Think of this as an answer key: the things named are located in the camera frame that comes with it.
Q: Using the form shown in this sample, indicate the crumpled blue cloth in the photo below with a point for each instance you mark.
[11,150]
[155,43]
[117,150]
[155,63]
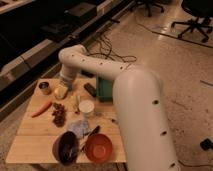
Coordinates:
[80,128]

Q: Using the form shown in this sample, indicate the black handled knife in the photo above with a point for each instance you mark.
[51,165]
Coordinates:
[95,131]

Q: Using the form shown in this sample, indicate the red bowl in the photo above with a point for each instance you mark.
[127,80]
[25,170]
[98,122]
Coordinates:
[98,148]

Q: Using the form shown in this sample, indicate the dark grape bunch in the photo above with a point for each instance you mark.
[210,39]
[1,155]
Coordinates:
[59,114]

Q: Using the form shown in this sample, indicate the yellow banana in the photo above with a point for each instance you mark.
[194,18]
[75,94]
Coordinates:
[75,104]

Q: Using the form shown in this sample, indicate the black remote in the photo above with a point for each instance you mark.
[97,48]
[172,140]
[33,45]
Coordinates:
[90,89]

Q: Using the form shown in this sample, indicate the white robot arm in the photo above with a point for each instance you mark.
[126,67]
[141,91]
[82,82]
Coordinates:
[137,98]

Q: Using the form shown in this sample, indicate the black office chair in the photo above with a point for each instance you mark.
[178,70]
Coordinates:
[198,9]

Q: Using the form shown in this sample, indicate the white cup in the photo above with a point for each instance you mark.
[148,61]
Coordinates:
[86,107]

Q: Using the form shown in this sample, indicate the black box on floor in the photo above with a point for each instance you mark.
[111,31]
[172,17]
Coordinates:
[206,144]

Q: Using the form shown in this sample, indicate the dark purple bowl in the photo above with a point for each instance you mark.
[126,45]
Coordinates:
[65,148]

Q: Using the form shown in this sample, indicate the tin can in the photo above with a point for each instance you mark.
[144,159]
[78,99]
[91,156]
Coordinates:
[45,88]

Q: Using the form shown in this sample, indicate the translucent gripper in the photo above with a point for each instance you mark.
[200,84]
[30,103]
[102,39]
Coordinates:
[66,83]

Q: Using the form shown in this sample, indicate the green tray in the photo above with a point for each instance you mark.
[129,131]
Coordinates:
[104,90]

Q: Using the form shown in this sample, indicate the red yellow apple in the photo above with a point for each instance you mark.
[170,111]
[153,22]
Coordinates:
[60,92]

